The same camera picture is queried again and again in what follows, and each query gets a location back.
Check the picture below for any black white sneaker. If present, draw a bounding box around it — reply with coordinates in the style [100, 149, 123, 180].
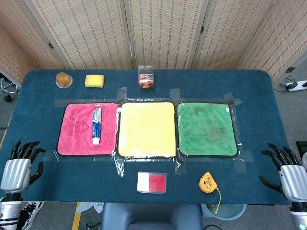
[16, 201, 45, 230]

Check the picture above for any red white card in sleeve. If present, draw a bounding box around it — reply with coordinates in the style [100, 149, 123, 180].
[136, 171, 167, 194]

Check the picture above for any white cloth on floor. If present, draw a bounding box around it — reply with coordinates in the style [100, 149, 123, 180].
[76, 202, 105, 214]

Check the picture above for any clear box with dark print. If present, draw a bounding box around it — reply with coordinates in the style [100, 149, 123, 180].
[138, 65, 155, 91]

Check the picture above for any orange jelly cup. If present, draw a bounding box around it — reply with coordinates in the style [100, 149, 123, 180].
[55, 72, 73, 88]

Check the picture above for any black device box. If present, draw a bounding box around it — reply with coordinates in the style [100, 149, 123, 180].
[295, 140, 307, 156]

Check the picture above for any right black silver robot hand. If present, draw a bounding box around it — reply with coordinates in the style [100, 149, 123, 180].
[258, 143, 307, 201]

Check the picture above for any white power strip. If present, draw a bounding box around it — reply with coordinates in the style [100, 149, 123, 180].
[285, 80, 307, 92]

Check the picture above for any green cloth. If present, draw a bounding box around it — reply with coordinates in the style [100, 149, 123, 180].
[177, 102, 238, 158]

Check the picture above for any light blue bucket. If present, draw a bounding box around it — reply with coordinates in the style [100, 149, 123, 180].
[201, 203, 247, 221]

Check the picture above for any orange packaged bread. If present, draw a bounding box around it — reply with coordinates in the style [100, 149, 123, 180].
[198, 172, 222, 215]

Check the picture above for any chrome stool base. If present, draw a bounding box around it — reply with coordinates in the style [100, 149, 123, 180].
[0, 74, 20, 103]

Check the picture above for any woven folding screen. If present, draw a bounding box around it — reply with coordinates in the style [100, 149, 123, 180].
[0, 0, 307, 84]

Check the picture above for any yellow sponge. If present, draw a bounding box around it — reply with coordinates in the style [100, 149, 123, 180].
[84, 74, 105, 89]

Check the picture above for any white blue toothpaste tube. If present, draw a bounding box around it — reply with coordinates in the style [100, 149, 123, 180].
[92, 107, 103, 146]

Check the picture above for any blue chair seat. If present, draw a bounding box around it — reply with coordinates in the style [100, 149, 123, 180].
[100, 203, 204, 230]

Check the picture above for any pink cloth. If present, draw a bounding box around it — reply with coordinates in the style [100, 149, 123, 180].
[57, 103, 120, 156]

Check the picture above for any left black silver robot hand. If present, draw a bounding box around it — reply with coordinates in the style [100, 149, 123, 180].
[0, 140, 46, 194]

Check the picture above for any yellow cloth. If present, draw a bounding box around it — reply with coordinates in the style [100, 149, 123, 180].
[118, 102, 177, 158]

